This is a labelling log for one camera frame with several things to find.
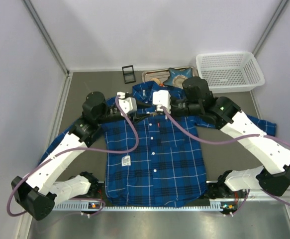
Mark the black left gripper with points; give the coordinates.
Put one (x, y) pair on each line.
(135, 114)

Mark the aluminium frame rail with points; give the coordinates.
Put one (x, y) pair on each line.
(225, 206)

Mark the blue star-shaped dish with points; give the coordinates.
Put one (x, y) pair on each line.
(178, 75)

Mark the blue plaid shirt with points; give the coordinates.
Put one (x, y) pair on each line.
(154, 164)

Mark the silver metal tray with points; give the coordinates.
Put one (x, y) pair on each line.
(163, 74)

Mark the white plastic basket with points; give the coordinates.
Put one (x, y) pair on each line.
(230, 72)

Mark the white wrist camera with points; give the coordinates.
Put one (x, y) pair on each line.
(161, 99)
(127, 103)

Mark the orange cup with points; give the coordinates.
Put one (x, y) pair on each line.
(157, 81)

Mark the black brooch box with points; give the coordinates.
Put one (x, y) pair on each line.
(128, 74)

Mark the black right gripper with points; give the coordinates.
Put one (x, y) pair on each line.
(172, 105)

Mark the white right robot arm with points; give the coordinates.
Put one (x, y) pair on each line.
(197, 100)

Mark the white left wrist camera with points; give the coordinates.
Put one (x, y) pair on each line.
(127, 103)

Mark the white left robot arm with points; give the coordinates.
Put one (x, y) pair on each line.
(38, 192)

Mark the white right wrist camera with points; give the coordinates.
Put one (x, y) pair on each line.
(161, 99)

